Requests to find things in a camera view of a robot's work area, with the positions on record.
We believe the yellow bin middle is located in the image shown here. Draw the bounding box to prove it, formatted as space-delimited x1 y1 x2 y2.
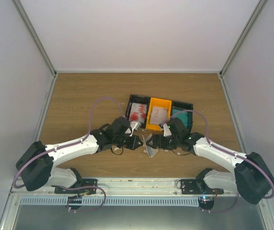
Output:
146 97 172 131

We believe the black bin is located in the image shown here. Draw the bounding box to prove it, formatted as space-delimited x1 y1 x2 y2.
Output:
125 94 151 128
171 101 193 131

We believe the black bin right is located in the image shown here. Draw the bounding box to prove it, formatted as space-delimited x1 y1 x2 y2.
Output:
171 101 193 131

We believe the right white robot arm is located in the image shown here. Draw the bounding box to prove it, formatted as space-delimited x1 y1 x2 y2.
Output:
146 118 274 205

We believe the beige leather card holder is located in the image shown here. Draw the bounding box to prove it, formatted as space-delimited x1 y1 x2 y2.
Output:
142 134 158 158

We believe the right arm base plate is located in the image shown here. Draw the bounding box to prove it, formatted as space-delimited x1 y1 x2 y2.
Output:
176 178 224 211

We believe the teal cards stack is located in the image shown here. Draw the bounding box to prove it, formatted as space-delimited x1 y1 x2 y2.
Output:
172 109 188 127

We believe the grey slotted cable duct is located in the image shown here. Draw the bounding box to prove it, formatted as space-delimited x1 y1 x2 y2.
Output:
20 196 199 207

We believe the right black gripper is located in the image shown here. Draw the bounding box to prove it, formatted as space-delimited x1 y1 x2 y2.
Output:
147 135 180 150

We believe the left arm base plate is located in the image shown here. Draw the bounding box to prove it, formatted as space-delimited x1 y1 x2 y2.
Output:
54 178 98 210

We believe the aluminium rail frame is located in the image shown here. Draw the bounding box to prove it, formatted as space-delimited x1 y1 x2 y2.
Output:
0 177 274 230

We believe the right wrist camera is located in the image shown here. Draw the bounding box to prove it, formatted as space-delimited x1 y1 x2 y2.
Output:
160 123 172 137

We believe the black bin left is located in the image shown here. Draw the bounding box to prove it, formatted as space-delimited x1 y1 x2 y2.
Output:
125 94 151 128

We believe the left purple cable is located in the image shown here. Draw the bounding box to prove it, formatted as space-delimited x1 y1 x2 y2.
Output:
12 96 126 190

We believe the red circle cards stack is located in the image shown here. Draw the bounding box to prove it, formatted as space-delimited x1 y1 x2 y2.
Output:
129 103 147 124

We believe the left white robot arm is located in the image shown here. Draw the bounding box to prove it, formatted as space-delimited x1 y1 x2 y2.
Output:
13 121 143 194

